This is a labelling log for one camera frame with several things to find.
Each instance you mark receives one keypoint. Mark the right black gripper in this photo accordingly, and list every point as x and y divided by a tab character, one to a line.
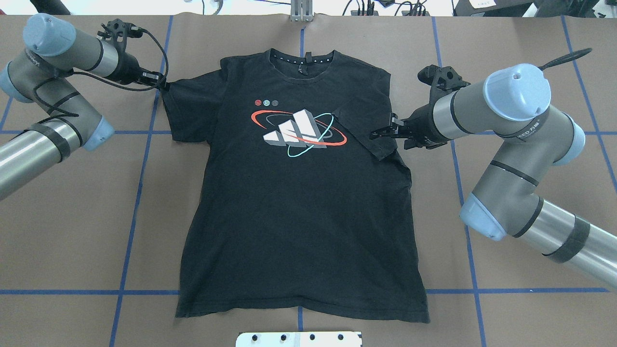
425	126

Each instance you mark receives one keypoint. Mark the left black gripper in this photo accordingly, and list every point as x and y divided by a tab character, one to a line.
129	69

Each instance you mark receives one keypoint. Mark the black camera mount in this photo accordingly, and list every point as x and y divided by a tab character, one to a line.
445	79
117	32

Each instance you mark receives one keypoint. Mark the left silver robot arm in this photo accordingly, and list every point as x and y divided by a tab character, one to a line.
54	51

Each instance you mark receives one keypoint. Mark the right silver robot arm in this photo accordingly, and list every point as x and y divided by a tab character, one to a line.
514	103

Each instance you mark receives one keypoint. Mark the aluminium frame post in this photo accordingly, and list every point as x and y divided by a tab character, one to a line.
301	11

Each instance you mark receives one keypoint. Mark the black graphic t-shirt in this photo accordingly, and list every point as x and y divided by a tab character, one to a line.
298	206

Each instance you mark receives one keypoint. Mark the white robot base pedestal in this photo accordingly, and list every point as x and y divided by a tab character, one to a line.
300	339

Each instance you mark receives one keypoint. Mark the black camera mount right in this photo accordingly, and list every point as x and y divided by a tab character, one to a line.
445	79

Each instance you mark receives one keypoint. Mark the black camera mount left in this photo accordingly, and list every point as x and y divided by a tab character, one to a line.
117	32

